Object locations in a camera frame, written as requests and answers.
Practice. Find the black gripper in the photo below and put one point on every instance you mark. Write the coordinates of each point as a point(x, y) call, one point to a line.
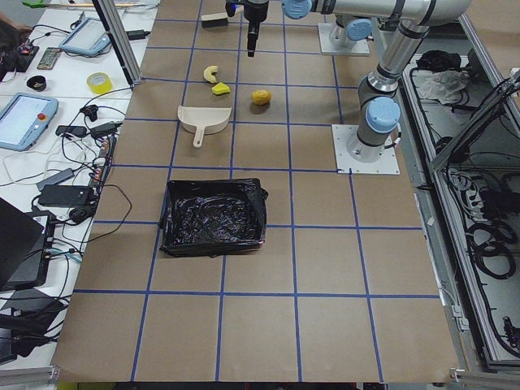
point(256, 10)

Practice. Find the beige hand brush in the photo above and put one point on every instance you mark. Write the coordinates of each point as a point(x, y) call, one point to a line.
point(214, 20)

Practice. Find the curved melon rind piece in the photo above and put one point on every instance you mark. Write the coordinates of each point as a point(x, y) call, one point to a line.
point(210, 74)

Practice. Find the yellow sponge piece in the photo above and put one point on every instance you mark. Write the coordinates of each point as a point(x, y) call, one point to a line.
point(220, 89)

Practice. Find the orange potato-like lump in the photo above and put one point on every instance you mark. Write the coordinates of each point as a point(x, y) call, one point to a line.
point(261, 97)

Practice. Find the beige plastic dustpan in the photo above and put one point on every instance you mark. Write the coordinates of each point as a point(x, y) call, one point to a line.
point(203, 121)

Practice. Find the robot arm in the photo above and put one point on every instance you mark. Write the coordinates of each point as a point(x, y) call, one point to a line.
point(379, 114)

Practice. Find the bin with black bag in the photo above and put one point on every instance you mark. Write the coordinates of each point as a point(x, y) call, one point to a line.
point(213, 217)

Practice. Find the yellow tape roll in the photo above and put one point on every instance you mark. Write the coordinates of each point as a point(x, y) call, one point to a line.
point(99, 83)

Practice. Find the far blue teach pendant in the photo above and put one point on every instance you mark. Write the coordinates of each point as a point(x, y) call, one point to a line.
point(88, 39)

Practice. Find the blue teach pendant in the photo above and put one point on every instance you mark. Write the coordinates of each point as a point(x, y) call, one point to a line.
point(88, 39)
point(24, 119)

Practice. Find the black power strip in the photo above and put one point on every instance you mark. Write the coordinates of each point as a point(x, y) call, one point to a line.
point(103, 163)

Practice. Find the crumpled white cloth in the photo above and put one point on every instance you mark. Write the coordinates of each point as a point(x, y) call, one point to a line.
point(445, 87)

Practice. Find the smartphone with colourful screen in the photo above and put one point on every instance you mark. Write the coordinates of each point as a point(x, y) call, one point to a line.
point(49, 58)

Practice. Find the near blue teach pendant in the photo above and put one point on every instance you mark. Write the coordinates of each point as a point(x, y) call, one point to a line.
point(24, 119)

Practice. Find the black power adapter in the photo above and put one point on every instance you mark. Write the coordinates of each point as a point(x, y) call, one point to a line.
point(55, 195)

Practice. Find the black laptop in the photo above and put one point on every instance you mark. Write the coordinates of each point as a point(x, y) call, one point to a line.
point(26, 241)

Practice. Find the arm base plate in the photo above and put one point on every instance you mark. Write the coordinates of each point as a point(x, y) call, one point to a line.
point(353, 157)
point(334, 41)

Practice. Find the aluminium frame post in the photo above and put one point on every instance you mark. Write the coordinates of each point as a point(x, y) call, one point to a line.
point(113, 25)

